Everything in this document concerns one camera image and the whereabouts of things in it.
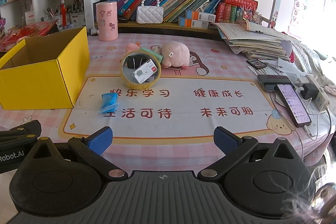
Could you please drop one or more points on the black charger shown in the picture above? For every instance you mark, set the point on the black charger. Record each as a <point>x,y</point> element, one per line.
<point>308,91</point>

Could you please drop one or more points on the colourful figurine ornament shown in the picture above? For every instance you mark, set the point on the colourful figurine ornament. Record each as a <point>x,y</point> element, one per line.
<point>249,15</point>

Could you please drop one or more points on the yellow cardboard box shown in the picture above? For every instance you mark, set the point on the yellow cardboard box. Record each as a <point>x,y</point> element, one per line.
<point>39,87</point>

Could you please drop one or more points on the white box red label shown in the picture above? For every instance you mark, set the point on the white box red label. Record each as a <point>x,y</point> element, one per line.
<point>30,19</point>

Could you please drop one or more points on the white pen holder with brushes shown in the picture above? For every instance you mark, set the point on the white pen holder with brushes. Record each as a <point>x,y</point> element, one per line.
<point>53,18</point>
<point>77,19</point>

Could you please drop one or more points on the orange white box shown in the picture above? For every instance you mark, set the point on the orange white box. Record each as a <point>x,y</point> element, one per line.
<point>195,15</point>
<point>189,23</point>

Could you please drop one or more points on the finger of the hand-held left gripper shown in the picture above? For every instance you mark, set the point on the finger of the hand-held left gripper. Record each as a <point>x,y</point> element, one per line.
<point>26,129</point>

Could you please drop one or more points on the small lying bottle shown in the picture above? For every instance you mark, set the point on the small lying bottle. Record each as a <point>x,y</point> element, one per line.
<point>93,31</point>

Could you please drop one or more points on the stack of workbooks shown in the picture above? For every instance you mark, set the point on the stack of workbooks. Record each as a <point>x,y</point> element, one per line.
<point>252,40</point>

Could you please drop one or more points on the white power strip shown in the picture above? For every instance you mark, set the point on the white power strip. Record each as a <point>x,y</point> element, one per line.
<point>321,102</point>

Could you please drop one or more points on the pink cylinder container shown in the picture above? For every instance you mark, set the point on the pink cylinder container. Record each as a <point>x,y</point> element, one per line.
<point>106,22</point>

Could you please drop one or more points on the red pen white ball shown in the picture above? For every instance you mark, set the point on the red pen white ball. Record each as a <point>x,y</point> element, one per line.
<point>63,14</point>

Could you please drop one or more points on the grey fuzzy strands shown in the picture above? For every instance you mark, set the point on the grey fuzzy strands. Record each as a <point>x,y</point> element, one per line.
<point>302,203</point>

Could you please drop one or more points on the alphabet wall poster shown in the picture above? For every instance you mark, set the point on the alphabet wall poster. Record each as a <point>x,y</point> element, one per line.
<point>307,3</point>

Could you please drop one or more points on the white side shelf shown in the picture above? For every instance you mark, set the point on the white side shelf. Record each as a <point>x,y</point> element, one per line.
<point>35,3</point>

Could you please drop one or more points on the pink plush toy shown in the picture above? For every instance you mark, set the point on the pink plush toy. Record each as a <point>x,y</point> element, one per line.
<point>176,52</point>

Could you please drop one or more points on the set of red green books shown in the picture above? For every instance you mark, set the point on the set of red green books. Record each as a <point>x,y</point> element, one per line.
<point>225,12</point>

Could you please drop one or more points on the black smartphone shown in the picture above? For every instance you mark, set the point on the black smartphone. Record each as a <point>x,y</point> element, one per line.
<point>273,79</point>

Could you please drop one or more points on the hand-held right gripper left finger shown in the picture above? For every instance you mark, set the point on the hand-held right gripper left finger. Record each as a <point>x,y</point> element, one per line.
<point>101,138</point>

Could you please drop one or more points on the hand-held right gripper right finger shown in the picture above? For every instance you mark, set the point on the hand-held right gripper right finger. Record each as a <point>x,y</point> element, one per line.
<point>225,138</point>

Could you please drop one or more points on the black binder clip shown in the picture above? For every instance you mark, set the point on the black binder clip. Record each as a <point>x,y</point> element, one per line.
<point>134,62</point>

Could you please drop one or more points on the yellow tape roll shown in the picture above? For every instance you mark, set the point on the yellow tape roll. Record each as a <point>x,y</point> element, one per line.
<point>139,85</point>

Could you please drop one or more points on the lit smartphone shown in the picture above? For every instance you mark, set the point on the lit smartphone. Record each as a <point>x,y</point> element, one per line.
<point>292,106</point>

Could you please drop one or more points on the pink purple pouch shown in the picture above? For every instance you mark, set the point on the pink purple pouch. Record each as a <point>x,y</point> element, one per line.
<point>287,49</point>

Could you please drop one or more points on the small white red packet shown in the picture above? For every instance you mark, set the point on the small white red packet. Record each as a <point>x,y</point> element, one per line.
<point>144,71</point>

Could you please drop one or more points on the white quilted handbag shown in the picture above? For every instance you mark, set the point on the white quilted handbag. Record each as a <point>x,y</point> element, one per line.
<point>149,15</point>

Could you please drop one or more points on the blue plastic bag roll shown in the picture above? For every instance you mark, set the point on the blue plastic bag roll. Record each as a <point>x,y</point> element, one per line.
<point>109,102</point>

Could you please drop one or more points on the small dark smartphone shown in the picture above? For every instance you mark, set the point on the small dark smartphone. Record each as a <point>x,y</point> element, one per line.
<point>257,64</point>

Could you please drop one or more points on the grey knit blanket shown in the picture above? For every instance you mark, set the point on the grey knit blanket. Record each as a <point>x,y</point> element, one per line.
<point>315,61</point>

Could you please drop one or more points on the red paper decorations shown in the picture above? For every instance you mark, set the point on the red paper decorations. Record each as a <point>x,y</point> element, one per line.
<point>26,32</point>

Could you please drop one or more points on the pink printed desk mat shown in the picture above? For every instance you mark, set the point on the pink printed desk mat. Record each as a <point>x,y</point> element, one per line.
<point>183,121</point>

